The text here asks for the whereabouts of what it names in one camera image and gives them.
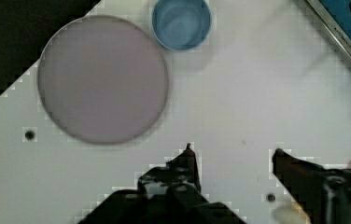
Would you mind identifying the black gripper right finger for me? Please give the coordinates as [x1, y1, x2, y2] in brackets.
[272, 148, 351, 224]

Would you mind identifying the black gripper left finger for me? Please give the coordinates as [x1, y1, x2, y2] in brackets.
[78, 147, 246, 224]

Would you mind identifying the round grey plate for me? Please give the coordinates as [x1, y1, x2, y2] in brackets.
[37, 16, 169, 145]

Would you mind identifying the blue cup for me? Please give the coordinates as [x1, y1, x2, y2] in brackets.
[151, 0, 212, 51]

